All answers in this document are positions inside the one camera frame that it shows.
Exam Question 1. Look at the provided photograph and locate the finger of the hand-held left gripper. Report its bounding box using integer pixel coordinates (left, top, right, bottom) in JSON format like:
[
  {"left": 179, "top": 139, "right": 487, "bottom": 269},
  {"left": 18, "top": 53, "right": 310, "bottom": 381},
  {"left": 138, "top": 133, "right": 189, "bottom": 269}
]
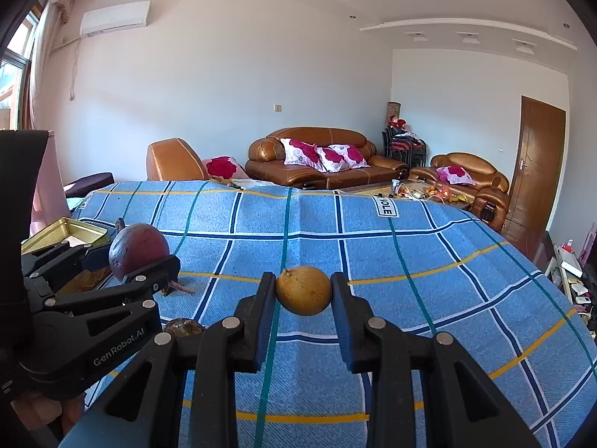
[
  {"left": 32, "top": 254, "right": 182, "bottom": 315},
  {"left": 21, "top": 242, "right": 113, "bottom": 295}
]

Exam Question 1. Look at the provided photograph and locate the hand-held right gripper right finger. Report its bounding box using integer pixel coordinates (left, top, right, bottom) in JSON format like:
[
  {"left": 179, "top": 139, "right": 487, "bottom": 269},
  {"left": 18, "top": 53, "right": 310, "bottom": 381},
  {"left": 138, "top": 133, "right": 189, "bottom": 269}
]
[{"left": 330, "top": 271, "right": 544, "bottom": 448}]

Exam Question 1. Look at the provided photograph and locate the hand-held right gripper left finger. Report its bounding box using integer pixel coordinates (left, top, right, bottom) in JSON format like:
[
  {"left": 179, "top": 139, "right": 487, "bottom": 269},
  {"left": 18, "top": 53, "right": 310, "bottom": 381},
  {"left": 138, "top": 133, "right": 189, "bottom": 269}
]
[{"left": 58, "top": 271, "right": 278, "bottom": 448}]

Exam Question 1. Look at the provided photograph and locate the gold tin box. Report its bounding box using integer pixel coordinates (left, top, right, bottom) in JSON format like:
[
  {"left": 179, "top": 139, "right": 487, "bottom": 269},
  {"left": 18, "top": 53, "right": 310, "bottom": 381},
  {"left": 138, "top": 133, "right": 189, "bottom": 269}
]
[{"left": 21, "top": 217, "right": 110, "bottom": 255}]

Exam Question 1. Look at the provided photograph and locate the purple passion fruit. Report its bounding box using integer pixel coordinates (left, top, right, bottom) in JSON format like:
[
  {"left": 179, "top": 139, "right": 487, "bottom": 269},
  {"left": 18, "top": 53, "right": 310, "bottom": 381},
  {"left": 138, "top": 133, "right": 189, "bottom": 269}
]
[{"left": 109, "top": 224, "right": 169, "bottom": 281}]

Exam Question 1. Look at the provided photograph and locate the yellow round fruit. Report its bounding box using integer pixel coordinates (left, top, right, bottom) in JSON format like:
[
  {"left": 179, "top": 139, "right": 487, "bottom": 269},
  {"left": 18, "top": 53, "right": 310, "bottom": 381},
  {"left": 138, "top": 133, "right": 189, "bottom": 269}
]
[{"left": 275, "top": 266, "right": 333, "bottom": 317}]

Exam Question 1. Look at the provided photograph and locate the brown dried fruit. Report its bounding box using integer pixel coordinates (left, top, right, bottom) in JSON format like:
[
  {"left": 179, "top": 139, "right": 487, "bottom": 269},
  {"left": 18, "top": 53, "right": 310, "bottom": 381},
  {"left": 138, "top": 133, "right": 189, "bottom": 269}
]
[{"left": 163, "top": 318, "right": 206, "bottom": 337}]

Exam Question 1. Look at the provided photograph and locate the person's left hand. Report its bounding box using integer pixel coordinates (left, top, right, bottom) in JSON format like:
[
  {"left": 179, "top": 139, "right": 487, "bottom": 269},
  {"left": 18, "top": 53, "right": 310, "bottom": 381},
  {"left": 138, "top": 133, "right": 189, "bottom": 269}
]
[{"left": 32, "top": 392, "right": 85, "bottom": 437}]

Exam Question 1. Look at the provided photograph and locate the patterned gold tin lid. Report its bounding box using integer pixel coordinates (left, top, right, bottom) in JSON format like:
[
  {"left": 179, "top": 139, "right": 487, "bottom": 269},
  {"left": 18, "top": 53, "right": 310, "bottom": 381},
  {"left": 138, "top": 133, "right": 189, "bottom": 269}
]
[{"left": 70, "top": 268, "right": 113, "bottom": 292}]

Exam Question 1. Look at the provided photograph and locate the dark purple stool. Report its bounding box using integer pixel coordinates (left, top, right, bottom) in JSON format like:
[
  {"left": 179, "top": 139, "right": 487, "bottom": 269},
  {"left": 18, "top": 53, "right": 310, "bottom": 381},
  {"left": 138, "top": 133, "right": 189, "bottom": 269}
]
[{"left": 63, "top": 172, "right": 115, "bottom": 199}]

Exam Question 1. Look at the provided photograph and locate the pink plastic appliance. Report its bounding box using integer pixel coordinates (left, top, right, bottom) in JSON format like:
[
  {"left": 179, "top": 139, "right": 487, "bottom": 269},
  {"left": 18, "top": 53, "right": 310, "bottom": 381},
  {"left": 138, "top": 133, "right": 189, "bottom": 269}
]
[{"left": 30, "top": 137, "right": 70, "bottom": 236}]

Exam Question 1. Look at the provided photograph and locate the blue checked cloth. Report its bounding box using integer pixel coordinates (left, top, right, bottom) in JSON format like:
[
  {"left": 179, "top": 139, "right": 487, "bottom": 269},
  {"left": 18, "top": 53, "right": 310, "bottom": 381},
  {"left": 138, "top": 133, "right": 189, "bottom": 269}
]
[{"left": 58, "top": 180, "right": 597, "bottom": 448}]

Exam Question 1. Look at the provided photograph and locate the brown leather armchair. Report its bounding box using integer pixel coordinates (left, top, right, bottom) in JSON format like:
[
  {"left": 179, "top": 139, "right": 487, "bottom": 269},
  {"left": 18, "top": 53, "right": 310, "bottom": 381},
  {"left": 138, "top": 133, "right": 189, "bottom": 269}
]
[
  {"left": 146, "top": 137, "right": 210, "bottom": 182},
  {"left": 409, "top": 152, "right": 510, "bottom": 233}
]

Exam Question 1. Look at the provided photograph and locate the red floral pillow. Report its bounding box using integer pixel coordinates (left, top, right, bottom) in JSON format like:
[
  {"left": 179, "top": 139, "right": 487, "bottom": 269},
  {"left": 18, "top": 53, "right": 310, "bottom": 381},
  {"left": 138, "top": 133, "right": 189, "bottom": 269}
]
[
  {"left": 203, "top": 156, "right": 250, "bottom": 180},
  {"left": 280, "top": 137, "right": 327, "bottom": 172},
  {"left": 333, "top": 144, "right": 370, "bottom": 169},
  {"left": 436, "top": 165, "right": 475, "bottom": 186},
  {"left": 315, "top": 146, "right": 348, "bottom": 173}
]

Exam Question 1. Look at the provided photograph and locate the wooden coffee table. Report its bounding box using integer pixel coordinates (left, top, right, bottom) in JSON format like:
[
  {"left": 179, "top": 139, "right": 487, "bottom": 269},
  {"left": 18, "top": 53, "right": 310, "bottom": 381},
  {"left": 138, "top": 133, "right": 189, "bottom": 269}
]
[{"left": 338, "top": 177, "right": 472, "bottom": 211}]

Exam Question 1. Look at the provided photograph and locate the stack of dark chairs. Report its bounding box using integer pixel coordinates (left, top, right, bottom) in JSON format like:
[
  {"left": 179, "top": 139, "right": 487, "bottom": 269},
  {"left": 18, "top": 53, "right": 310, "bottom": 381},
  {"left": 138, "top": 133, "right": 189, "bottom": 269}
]
[{"left": 381, "top": 126, "right": 427, "bottom": 169}]

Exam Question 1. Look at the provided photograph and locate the window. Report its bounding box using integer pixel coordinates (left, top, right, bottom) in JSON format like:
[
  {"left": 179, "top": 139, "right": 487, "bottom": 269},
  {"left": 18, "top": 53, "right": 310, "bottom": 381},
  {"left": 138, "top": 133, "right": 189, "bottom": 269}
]
[{"left": 0, "top": 12, "right": 38, "bottom": 131}]

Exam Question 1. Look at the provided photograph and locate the brown leather sofa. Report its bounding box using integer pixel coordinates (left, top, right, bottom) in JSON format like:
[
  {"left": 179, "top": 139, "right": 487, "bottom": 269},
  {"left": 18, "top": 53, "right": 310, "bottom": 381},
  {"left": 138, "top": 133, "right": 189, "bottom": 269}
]
[{"left": 245, "top": 126, "right": 411, "bottom": 190}]

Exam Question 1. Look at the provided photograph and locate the beige curtain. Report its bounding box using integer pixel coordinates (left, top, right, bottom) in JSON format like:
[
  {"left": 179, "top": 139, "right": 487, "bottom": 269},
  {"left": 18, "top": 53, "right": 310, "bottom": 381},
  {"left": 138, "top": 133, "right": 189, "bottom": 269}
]
[{"left": 21, "top": 0, "right": 75, "bottom": 131}]

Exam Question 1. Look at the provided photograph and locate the white low cabinet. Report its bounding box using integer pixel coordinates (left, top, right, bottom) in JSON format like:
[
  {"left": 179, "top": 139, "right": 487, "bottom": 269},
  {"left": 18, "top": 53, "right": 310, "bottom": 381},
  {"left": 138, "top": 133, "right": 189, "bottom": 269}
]
[{"left": 546, "top": 238, "right": 597, "bottom": 337}]

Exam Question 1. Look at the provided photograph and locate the white air conditioner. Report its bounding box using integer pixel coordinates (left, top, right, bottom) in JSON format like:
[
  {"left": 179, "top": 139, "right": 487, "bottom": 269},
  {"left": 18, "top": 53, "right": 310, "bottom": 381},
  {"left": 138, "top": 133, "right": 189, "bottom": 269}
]
[{"left": 79, "top": 1, "right": 152, "bottom": 38}]

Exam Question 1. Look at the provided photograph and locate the brown wooden door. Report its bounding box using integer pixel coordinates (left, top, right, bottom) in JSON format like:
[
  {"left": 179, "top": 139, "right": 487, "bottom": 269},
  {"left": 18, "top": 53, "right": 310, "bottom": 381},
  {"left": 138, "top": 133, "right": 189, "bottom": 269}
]
[{"left": 505, "top": 96, "right": 566, "bottom": 243}]

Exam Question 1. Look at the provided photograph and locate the white air conditioner hose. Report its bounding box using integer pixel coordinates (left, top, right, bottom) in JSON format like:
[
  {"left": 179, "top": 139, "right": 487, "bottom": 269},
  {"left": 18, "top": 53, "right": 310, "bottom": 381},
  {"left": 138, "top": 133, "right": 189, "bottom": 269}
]
[{"left": 70, "top": 35, "right": 82, "bottom": 101}]

